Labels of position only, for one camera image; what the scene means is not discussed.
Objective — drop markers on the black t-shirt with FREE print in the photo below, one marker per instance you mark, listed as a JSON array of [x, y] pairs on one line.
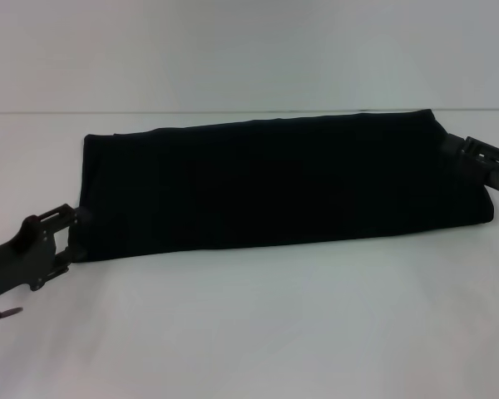
[[274, 187]]

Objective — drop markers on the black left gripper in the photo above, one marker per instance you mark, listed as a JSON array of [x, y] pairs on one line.
[[16, 262]]

